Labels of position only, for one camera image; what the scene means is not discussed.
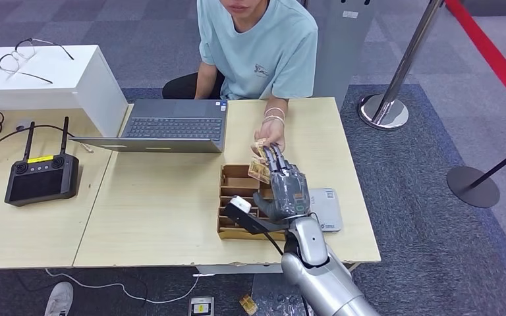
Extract wooden card organizer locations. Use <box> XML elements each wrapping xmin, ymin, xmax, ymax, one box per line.
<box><xmin>216</xmin><ymin>163</ymin><xmax>290</xmax><ymax>242</ymax></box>

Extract black stanchion post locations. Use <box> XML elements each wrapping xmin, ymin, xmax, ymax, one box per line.
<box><xmin>447</xmin><ymin>138</ymin><xmax>506</xmax><ymax>209</ymax></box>

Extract black-rimmed eyeglasses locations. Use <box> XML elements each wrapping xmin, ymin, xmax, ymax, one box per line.
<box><xmin>0</xmin><ymin>38</ymin><xmax>75</xmax><ymax>85</ymax></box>

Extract small yellow paper scrap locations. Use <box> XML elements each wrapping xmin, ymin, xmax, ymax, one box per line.
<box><xmin>239</xmin><ymin>294</ymin><xmax>259</xmax><ymax>316</ymax></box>

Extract clear plastic sheet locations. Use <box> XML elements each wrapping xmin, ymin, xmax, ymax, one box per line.
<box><xmin>251</xmin><ymin>272</ymin><xmax>306</xmax><ymax>316</ymax></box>

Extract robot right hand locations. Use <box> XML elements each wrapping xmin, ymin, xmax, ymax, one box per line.
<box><xmin>252</xmin><ymin>143</ymin><xmax>312</xmax><ymax>223</ymax></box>

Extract white card reader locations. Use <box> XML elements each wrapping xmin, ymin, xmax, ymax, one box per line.
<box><xmin>307</xmin><ymin>188</ymin><xmax>343</xmax><ymax>233</ymax></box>

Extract white cable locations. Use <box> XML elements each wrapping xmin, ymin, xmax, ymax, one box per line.
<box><xmin>43</xmin><ymin>269</ymin><xmax>215</xmax><ymax>305</ymax></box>

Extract grey metal kiosk panel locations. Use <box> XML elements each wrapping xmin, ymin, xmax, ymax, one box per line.
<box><xmin>310</xmin><ymin>0</ymin><xmax>378</xmax><ymax>111</ymax></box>

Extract long black cable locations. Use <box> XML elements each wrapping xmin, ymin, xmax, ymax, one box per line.
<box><xmin>0</xmin><ymin>124</ymin><xmax>75</xmax><ymax>165</ymax></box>

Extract grey laptop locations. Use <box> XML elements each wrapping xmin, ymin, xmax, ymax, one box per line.
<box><xmin>66</xmin><ymin>98</ymin><xmax>229</xmax><ymax>154</ymax></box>

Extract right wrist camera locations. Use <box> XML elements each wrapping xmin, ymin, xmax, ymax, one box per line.
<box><xmin>222</xmin><ymin>196</ymin><xmax>289</xmax><ymax>236</ymax></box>

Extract black remote controller with antennas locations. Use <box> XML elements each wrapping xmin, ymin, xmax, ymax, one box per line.
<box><xmin>3</xmin><ymin>116</ymin><xmax>80</xmax><ymax>207</ymax></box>

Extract chrome stanchion post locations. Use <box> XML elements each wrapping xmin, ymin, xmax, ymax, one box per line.
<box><xmin>357</xmin><ymin>0</ymin><xmax>443</xmax><ymax>131</ymax></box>

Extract red barrier belt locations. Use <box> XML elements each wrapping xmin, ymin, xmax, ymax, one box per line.
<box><xmin>445</xmin><ymin>0</ymin><xmax>506</xmax><ymax>120</ymax></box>

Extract person's left hand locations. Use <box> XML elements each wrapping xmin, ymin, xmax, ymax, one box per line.
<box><xmin>252</xmin><ymin>118</ymin><xmax>287</xmax><ymax>153</ymax></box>

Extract person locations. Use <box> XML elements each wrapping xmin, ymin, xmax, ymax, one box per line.
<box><xmin>162</xmin><ymin>0</ymin><xmax>320</xmax><ymax>153</ymax></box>

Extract white cabinet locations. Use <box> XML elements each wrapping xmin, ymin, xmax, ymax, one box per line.
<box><xmin>0</xmin><ymin>43</ymin><xmax>128</xmax><ymax>139</ymax></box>

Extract white shoe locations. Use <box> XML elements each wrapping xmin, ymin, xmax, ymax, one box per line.
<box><xmin>44</xmin><ymin>281</ymin><xmax>74</xmax><ymax>316</ymax></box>

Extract metal floor socket plate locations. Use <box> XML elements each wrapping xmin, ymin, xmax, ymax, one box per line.
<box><xmin>188</xmin><ymin>296</ymin><xmax>215</xmax><ymax>316</ymax></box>

